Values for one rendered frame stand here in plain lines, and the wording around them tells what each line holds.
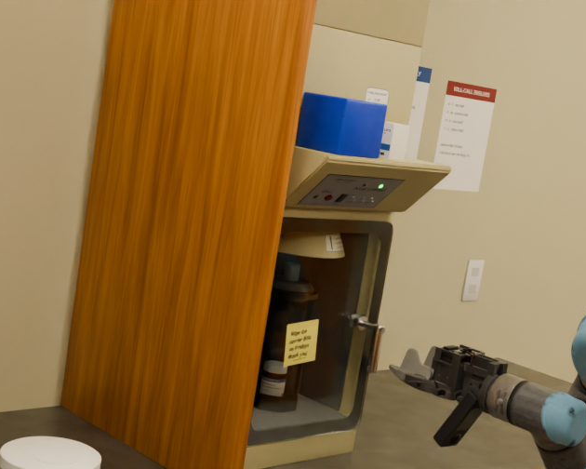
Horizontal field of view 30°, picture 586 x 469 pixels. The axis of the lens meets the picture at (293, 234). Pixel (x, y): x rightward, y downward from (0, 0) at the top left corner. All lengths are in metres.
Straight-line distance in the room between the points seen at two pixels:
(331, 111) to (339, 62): 0.14
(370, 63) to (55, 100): 0.57
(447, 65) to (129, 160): 1.07
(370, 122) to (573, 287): 1.79
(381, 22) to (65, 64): 0.57
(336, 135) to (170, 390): 0.51
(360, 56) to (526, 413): 0.66
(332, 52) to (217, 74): 0.20
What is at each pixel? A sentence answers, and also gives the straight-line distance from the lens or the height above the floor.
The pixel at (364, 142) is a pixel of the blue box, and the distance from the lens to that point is 1.77.
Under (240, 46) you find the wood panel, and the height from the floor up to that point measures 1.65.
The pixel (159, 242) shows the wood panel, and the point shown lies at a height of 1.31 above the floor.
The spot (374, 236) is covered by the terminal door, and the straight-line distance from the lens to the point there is 1.97.
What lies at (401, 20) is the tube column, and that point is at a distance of 1.96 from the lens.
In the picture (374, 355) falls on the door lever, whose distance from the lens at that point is 1.98.
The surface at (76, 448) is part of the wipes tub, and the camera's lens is 1.51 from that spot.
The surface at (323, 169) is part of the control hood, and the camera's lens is 1.72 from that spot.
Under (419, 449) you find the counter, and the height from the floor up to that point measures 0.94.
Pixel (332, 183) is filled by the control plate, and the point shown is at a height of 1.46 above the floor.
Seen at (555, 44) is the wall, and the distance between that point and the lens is 3.14.
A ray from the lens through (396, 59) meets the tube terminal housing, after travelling 1.96.
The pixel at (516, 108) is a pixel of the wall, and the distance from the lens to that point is 3.03.
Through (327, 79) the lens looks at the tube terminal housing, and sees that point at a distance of 1.84.
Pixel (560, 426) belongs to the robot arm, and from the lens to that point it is 1.73.
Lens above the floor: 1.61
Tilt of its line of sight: 8 degrees down
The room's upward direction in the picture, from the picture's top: 9 degrees clockwise
